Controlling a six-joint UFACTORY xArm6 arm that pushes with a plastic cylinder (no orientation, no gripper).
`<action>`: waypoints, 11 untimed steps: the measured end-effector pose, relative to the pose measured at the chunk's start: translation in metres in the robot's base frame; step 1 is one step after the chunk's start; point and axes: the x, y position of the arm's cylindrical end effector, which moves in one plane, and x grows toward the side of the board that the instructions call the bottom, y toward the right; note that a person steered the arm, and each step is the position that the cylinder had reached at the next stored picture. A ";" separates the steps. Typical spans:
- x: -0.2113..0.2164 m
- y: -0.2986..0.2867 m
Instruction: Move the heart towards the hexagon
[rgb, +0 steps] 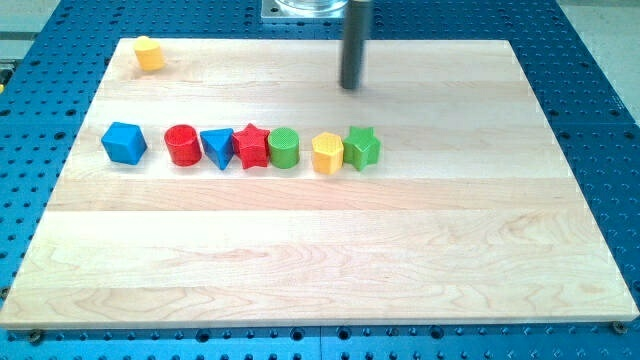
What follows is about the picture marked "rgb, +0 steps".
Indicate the yellow hexagon block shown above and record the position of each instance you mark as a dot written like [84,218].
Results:
[328,150]

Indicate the yellow heart block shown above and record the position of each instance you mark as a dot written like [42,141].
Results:
[148,53]

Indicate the green star block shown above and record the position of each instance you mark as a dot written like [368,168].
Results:
[361,147]

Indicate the green cylinder block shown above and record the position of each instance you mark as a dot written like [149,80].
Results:
[284,147]

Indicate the red star block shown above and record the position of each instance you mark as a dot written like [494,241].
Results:
[251,146]

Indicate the light wooden board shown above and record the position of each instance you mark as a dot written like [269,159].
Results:
[471,214]

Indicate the blue triangle block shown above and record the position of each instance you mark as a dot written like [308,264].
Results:
[218,146]

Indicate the red cylinder block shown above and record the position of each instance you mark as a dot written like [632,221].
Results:
[183,145]

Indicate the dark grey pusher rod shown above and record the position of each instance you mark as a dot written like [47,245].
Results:
[356,30]

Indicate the blue cube block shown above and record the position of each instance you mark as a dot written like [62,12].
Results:
[124,143]

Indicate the blue perforated table plate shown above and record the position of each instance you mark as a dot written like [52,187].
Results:
[581,59]

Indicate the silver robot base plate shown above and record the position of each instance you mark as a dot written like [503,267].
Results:
[305,9]

